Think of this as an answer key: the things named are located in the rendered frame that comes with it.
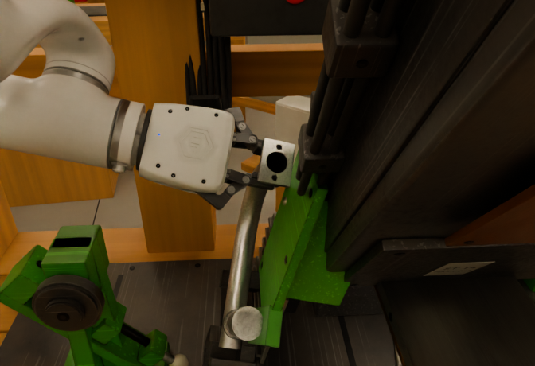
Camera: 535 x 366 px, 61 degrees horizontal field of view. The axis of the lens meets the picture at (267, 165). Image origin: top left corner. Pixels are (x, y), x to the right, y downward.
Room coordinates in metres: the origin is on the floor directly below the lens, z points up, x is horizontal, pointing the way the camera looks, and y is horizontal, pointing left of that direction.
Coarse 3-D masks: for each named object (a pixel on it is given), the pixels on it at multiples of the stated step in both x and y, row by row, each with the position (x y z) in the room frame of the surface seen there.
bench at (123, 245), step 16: (224, 224) 0.83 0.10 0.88; (16, 240) 0.77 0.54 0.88; (32, 240) 0.77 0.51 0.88; (48, 240) 0.77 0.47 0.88; (112, 240) 0.77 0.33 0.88; (128, 240) 0.77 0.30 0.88; (144, 240) 0.77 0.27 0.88; (224, 240) 0.77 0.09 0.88; (256, 240) 0.77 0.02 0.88; (16, 256) 0.72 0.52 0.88; (112, 256) 0.72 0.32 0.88; (128, 256) 0.72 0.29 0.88; (144, 256) 0.72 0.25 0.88; (160, 256) 0.72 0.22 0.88; (176, 256) 0.72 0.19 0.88; (192, 256) 0.72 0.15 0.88; (208, 256) 0.72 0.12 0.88; (224, 256) 0.72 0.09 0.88; (0, 272) 0.67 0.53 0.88; (0, 304) 0.59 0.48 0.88; (0, 320) 0.55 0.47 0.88; (0, 336) 0.52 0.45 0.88
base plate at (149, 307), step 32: (128, 288) 0.61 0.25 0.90; (160, 288) 0.61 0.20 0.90; (192, 288) 0.61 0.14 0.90; (224, 288) 0.61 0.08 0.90; (32, 320) 0.54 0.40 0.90; (128, 320) 0.54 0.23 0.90; (160, 320) 0.54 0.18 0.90; (192, 320) 0.54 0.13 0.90; (288, 320) 0.54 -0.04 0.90; (320, 320) 0.54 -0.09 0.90; (352, 320) 0.54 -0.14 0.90; (384, 320) 0.54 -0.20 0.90; (0, 352) 0.47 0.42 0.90; (32, 352) 0.47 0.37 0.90; (64, 352) 0.47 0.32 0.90; (192, 352) 0.47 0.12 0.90; (288, 352) 0.47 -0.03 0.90; (320, 352) 0.47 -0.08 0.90; (352, 352) 0.47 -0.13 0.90; (384, 352) 0.47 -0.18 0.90
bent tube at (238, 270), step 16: (272, 144) 0.49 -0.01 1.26; (288, 144) 0.50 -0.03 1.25; (272, 160) 0.52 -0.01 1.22; (288, 160) 0.48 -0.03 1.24; (272, 176) 0.47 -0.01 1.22; (288, 176) 0.47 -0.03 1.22; (256, 192) 0.53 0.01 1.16; (240, 208) 0.55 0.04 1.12; (256, 208) 0.54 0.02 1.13; (240, 224) 0.53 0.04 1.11; (256, 224) 0.53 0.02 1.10; (240, 240) 0.51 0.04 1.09; (240, 256) 0.49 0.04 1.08; (240, 272) 0.48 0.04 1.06; (240, 288) 0.46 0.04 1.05; (240, 304) 0.44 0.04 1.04; (224, 336) 0.41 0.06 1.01
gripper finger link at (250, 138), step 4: (236, 132) 0.50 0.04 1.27; (236, 136) 0.50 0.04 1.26; (240, 136) 0.50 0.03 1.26; (244, 136) 0.50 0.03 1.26; (248, 136) 0.50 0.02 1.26; (252, 136) 0.51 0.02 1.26; (256, 136) 0.51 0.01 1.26; (232, 140) 0.50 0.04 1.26; (236, 140) 0.50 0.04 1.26; (240, 140) 0.50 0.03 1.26; (244, 140) 0.50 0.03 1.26; (248, 140) 0.50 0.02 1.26; (252, 140) 0.50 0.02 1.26; (256, 140) 0.50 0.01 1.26; (232, 144) 0.50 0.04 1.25; (236, 144) 0.51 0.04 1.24; (240, 144) 0.52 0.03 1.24; (252, 144) 0.50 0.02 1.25; (240, 148) 0.52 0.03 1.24; (244, 148) 0.52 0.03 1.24
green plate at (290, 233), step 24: (288, 192) 0.46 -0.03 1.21; (312, 192) 0.38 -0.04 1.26; (288, 216) 0.43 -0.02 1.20; (312, 216) 0.37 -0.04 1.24; (288, 240) 0.39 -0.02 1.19; (312, 240) 0.38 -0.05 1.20; (264, 264) 0.45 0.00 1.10; (288, 264) 0.37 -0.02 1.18; (312, 264) 0.38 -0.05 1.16; (264, 288) 0.42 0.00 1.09; (288, 288) 0.37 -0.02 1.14; (312, 288) 0.38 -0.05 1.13; (336, 288) 0.38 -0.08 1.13
